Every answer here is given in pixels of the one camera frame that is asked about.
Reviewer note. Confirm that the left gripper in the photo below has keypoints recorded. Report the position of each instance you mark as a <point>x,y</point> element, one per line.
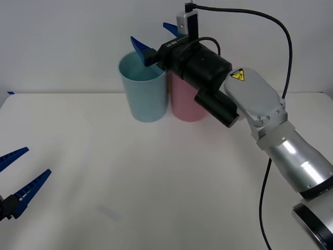
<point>2,208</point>

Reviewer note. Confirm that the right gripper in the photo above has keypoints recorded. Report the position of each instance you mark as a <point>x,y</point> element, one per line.
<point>170,54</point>

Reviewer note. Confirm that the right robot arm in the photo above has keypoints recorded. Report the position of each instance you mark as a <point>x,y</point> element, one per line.
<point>249,93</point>

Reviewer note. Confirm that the pale blue plastic bin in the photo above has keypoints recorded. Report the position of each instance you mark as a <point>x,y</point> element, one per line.
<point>145,99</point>

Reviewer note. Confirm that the pink plastic bin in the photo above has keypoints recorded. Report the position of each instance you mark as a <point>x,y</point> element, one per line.
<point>184,104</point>

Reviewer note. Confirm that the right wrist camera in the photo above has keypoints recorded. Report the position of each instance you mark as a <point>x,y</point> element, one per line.
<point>182,24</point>

